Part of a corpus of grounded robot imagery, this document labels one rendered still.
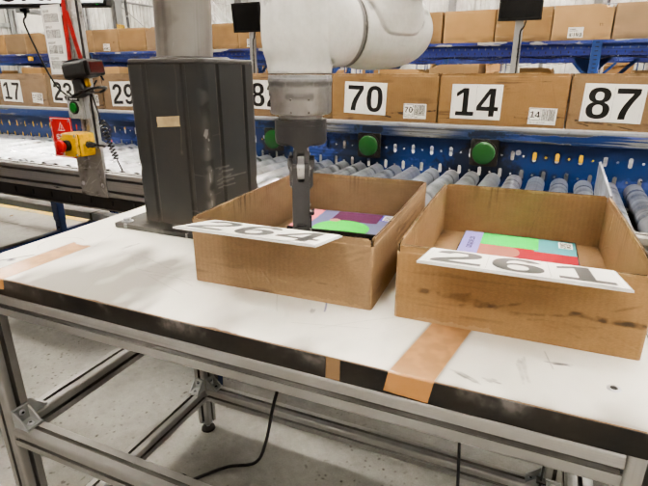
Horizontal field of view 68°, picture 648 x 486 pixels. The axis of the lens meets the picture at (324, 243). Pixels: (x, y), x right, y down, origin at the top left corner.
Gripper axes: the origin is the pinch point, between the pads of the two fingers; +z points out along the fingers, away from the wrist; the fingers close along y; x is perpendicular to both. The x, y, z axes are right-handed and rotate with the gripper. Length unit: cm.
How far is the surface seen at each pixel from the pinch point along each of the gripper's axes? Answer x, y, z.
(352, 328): 6.4, 18.7, 3.8
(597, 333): 33.3, 25.1, 1.3
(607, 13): 308, -468, -84
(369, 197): 13.5, -25.1, -2.1
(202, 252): -15.0, 3.8, -1.0
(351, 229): 8.7, -11.4, 0.4
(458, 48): 175, -531, -54
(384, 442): 20, -27, 63
